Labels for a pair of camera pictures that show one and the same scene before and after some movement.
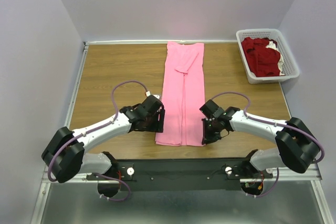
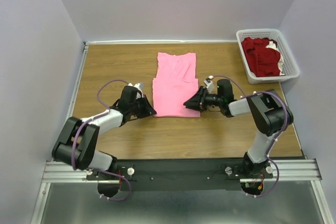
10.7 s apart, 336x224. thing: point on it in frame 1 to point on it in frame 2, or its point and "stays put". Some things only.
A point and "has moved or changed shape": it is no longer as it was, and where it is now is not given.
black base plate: (202, 174) stays put
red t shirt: (262, 61) stays put
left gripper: (158, 126) to (148, 109)
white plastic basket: (290, 65) stays put
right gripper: (207, 137) to (197, 102)
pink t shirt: (183, 94) has moved or changed shape
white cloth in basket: (281, 63) stays put
